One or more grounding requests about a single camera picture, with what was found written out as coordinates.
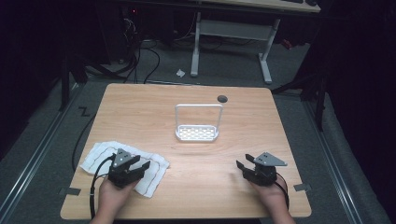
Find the round dark table grommet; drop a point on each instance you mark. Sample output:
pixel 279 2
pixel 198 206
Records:
pixel 222 99

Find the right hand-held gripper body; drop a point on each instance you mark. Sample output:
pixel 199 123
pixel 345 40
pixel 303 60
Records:
pixel 263 174

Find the black metal stand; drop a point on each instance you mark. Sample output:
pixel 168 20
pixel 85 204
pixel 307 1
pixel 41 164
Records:
pixel 320 102
pixel 64 81

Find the metal floor rail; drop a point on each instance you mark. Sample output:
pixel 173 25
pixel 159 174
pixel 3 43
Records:
pixel 336 165
pixel 34 155

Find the white cloth with dark stitching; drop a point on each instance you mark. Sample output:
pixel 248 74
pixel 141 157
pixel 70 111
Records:
pixel 96 155

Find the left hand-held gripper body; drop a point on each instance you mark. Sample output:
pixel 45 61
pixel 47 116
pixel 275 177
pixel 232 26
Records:
pixel 120 174

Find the person's right hand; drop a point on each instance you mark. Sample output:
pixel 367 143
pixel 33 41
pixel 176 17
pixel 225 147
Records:
pixel 274 196

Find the dark computer tower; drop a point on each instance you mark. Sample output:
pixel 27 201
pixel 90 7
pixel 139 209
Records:
pixel 130 31

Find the white-legged background desk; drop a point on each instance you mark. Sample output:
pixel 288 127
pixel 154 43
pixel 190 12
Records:
pixel 233 29

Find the small red object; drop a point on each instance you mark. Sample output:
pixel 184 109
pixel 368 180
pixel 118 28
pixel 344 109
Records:
pixel 287 44

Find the crumpled white paper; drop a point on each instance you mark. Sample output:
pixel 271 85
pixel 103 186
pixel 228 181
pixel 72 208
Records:
pixel 180 73

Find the grey tape piece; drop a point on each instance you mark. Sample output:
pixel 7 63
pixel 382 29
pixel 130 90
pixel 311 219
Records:
pixel 70 191
pixel 302 187

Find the person's left hand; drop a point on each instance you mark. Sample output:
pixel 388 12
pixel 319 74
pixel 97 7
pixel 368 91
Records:
pixel 112 197

